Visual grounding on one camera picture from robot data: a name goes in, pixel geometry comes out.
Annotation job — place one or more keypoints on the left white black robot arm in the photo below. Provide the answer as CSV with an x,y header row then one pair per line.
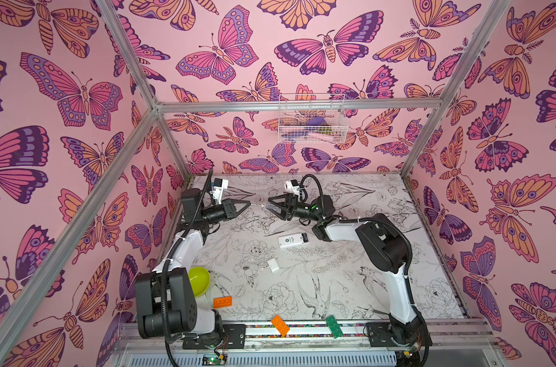
x,y
166,304

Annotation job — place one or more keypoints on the white battery cover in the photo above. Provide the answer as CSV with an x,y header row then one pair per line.
x,y
273,265

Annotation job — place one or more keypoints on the aluminium front rail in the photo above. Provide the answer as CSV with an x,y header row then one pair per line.
x,y
446,334

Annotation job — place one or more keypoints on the green lego brick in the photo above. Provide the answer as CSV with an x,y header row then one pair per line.
x,y
334,327

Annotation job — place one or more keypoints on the orange lego brick left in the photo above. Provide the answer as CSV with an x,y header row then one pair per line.
x,y
223,302

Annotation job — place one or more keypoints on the white slotted cable duct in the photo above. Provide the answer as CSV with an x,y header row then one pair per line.
x,y
321,358

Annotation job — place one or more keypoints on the white wire basket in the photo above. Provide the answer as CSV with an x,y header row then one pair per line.
x,y
293,115

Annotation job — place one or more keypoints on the white remote control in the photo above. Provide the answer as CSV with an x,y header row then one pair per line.
x,y
297,239

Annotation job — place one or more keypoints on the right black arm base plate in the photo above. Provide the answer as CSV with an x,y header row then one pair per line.
x,y
383,334

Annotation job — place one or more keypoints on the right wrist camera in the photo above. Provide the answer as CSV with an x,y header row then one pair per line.
x,y
293,187

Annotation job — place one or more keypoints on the orange lego brick on rail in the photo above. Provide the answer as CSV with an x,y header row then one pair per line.
x,y
280,325

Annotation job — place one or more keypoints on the lime green bowl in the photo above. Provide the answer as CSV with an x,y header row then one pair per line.
x,y
200,280

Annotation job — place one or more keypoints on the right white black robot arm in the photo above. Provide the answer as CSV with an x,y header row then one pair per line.
x,y
387,248

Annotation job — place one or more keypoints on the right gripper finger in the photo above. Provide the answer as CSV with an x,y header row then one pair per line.
x,y
281,201
283,213

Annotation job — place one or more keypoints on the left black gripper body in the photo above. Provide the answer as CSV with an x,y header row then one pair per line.
x,y
214,215

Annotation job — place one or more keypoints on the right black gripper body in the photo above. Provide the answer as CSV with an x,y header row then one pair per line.
x,y
286,209

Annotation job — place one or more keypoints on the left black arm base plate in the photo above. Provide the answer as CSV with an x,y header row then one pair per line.
x,y
232,337

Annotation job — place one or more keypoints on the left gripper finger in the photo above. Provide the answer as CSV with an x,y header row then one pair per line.
x,y
236,204
231,211

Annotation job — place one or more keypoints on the small green circuit board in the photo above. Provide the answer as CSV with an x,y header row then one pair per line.
x,y
214,360

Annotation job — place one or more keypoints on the purple object in basket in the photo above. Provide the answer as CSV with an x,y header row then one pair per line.
x,y
316,122

